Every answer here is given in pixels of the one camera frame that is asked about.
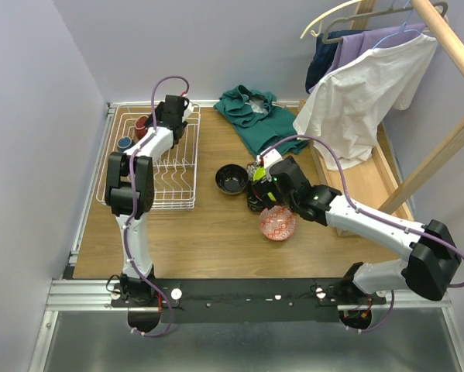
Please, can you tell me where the white t-shirt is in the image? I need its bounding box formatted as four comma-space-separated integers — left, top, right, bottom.
292, 33, 438, 166

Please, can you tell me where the blue white patterned bowl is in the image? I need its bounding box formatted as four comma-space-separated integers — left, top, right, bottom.
259, 205, 296, 241

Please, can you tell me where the green round plate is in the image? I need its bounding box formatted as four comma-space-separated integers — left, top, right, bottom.
252, 167, 267, 183

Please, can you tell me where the grey clothes hanger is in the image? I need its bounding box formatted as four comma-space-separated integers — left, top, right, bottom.
321, 1, 449, 44

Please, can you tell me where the black square floral plate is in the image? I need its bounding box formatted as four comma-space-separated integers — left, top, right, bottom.
246, 162, 269, 212

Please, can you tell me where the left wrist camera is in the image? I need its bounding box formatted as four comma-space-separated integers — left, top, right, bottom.
182, 102, 200, 121

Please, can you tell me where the light blue clothes hanger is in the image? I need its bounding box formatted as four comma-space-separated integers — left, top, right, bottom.
372, 9, 414, 50

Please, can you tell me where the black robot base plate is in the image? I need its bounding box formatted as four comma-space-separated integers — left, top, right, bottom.
109, 276, 386, 326

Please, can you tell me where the green hooded garment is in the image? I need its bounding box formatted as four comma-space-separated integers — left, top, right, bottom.
214, 85, 297, 157

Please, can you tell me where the cream clothes hanger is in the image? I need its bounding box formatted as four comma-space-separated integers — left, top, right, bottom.
299, 0, 362, 40

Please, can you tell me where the white wire dish rack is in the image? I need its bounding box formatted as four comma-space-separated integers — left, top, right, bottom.
95, 102, 201, 210

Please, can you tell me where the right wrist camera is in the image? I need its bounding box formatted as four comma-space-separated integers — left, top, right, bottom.
256, 150, 283, 168

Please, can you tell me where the red bowl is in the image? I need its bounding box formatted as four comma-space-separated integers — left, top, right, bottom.
134, 116, 148, 140

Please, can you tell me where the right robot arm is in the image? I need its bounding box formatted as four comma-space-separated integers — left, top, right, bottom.
253, 155, 462, 304

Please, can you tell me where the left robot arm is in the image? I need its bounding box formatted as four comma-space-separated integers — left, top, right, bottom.
105, 95, 191, 306

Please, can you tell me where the purple shirt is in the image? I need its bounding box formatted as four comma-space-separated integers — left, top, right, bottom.
312, 24, 438, 108

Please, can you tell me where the beige ceramic bowl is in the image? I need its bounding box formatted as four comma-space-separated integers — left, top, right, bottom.
215, 164, 248, 195

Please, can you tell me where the aluminium table rail frame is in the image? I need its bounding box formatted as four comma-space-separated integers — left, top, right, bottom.
28, 99, 449, 372

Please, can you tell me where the blue mug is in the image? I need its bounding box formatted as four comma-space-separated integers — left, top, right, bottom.
117, 136, 135, 152

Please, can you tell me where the navy blue garment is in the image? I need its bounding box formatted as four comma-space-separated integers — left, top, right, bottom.
304, 30, 364, 93

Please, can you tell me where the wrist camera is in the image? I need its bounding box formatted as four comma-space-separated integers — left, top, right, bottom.
256, 150, 283, 168
182, 102, 200, 121

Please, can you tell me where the wooden clothes rack frame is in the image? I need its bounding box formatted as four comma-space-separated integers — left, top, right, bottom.
297, 0, 464, 238

